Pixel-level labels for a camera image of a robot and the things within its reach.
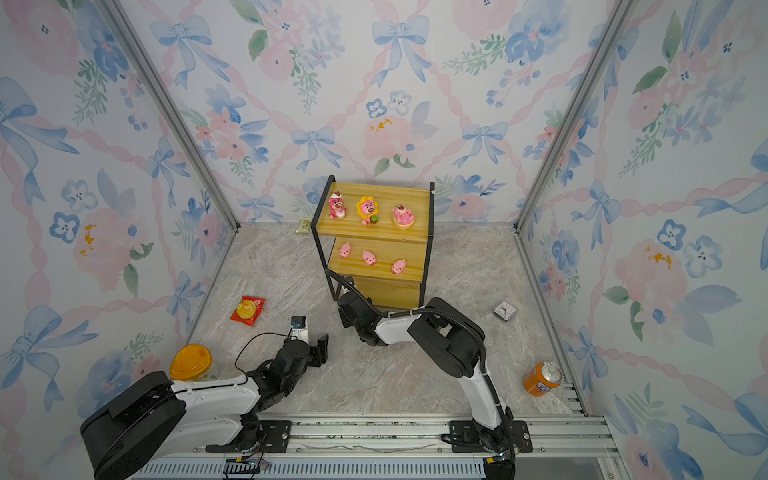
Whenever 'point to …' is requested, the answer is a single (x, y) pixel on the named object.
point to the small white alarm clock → (505, 310)
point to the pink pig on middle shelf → (344, 250)
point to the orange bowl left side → (191, 362)
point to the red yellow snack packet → (248, 310)
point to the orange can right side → (539, 380)
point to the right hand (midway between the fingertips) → (349, 299)
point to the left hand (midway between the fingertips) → (319, 334)
